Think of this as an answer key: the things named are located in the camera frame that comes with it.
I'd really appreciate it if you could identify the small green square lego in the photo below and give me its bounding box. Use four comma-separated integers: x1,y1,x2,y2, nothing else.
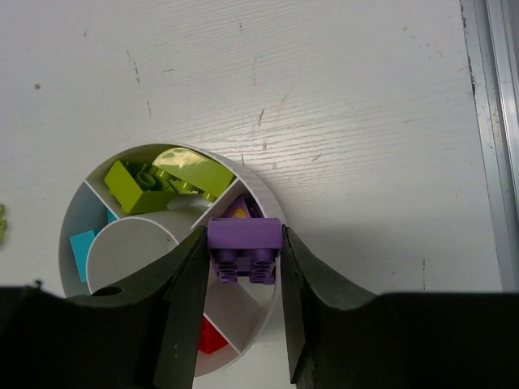
152,147,235,202

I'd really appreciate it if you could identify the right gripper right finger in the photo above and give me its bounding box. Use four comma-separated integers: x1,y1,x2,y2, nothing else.
280,228,518,388

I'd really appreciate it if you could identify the pale green lego piece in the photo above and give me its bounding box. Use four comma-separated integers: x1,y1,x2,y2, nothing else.
0,203,7,245

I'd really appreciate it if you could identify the large cyan lego brick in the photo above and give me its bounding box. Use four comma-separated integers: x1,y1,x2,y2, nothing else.
69,229,100,283

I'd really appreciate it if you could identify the small cyan lego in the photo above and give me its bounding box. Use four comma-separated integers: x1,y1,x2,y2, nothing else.
106,210,118,224

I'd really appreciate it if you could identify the white round divided container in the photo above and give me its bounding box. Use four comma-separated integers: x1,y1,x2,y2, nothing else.
58,142,288,380

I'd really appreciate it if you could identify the purple and pink lego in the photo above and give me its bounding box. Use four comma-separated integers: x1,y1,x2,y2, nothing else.
208,218,283,285

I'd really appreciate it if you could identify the green lego brick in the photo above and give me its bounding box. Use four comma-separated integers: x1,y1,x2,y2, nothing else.
104,160,178,216

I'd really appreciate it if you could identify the red curved lego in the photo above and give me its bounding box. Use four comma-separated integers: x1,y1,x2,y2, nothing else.
198,316,228,355

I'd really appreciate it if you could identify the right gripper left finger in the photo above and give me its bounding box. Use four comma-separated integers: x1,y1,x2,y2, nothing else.
1,227,209,388

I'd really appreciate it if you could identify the aluminium table rail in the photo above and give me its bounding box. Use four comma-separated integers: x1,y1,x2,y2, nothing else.
460,1,518,292

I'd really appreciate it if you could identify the purple green lego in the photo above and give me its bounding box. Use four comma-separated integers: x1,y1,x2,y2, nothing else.
224,195,264,219

